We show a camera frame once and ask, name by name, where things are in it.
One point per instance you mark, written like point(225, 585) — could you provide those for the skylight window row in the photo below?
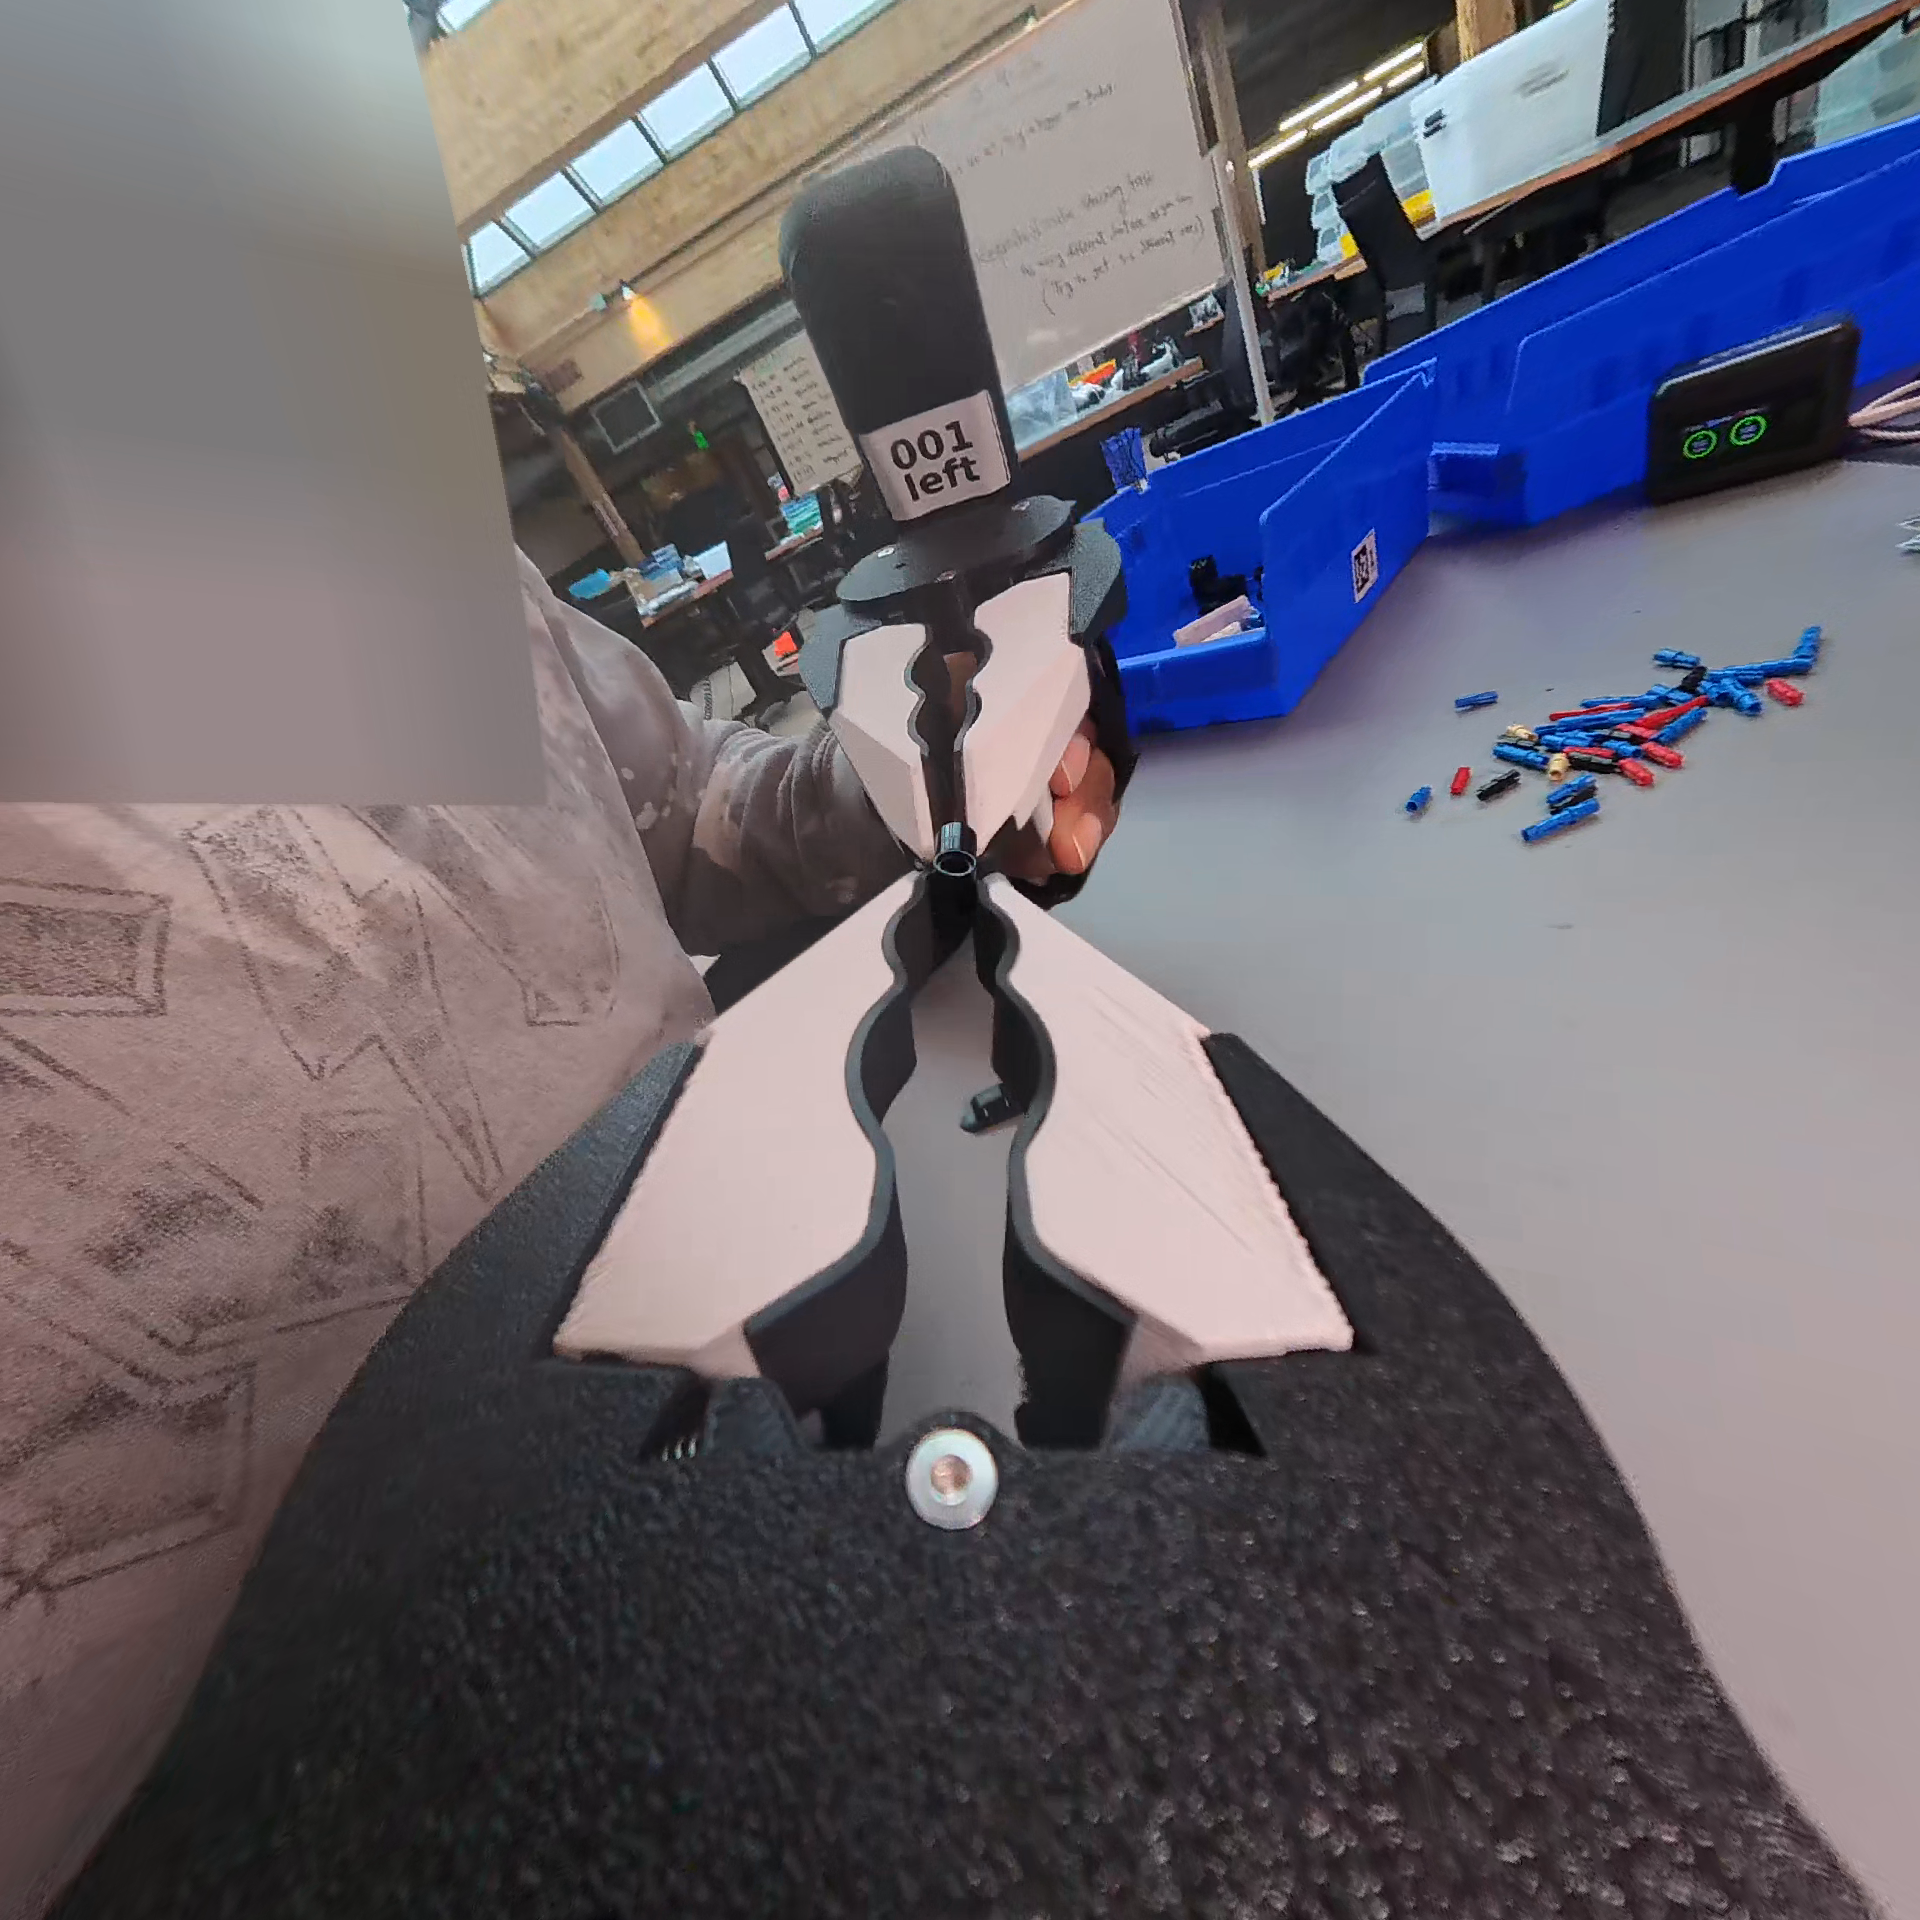
point(661, 136)

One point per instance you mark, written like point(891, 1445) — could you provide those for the black brick connector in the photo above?
point(993, 1109)
point(952, 867)

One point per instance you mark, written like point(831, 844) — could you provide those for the wooden top work table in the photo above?
point(1681, 113)

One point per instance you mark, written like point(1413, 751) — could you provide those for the handwritten paper chart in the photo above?
point(803, 413)

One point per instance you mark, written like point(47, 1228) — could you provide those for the pile of coloured brick pins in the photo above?
point(1622, 734)

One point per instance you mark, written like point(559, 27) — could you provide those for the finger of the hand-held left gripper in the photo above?
point(1026, 705)
point(878, 734)

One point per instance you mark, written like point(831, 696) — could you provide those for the white storage box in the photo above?
point(1499, 107)

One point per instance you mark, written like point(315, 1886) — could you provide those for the long blue plastic bin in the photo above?
point(1575, 375)

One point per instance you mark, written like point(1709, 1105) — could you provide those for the grey desk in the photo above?
point(1499, 1125)

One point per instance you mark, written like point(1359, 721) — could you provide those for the person's left forearm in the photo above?
point(751, 827)

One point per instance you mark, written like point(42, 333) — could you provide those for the person's left hand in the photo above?
point(1089, 820)

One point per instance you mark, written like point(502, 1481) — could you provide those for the black device with green screen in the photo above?
point(1770, 359)

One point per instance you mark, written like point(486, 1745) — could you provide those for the pink block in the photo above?
point(1215, 622)

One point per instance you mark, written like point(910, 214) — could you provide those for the blue bin with divider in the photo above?
point(1200, 691)

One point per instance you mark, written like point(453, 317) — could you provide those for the whiteboard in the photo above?
point(1079, 196)

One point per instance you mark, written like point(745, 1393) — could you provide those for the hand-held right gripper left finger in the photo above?
point(734, 1172)

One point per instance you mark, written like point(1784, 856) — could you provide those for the black office chair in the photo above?
point(1381, 240)

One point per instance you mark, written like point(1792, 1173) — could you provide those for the stack of clear storage boxes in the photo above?
point(1349, 150)

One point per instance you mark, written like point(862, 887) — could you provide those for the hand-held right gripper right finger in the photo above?
point(1171, 1172)

